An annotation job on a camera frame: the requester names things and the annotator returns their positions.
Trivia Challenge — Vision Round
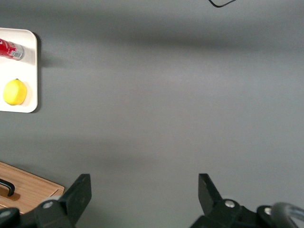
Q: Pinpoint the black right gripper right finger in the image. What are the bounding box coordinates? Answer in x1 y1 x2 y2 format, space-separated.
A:
190 173 262 228

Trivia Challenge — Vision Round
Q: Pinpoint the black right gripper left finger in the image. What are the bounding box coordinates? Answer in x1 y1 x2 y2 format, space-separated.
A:
21 173 93 228

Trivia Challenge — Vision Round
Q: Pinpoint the cream rectangular tray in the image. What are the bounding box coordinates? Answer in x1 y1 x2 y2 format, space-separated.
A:
0 27 38 113

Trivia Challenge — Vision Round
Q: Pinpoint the yellow lemon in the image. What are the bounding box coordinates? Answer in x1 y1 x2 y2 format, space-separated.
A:
2 78 28 106

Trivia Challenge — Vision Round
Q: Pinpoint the red cola can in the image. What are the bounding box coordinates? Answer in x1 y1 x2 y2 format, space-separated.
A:
0 38 25 61

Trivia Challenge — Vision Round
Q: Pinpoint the black lid handle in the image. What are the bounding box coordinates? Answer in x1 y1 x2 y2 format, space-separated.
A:
0 178 16 197

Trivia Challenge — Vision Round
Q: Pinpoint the grey gripper hose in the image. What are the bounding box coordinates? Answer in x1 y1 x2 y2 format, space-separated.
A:
272 201 304 228

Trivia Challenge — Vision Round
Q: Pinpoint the thin black cable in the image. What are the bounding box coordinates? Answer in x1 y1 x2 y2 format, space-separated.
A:
208 0 237 8

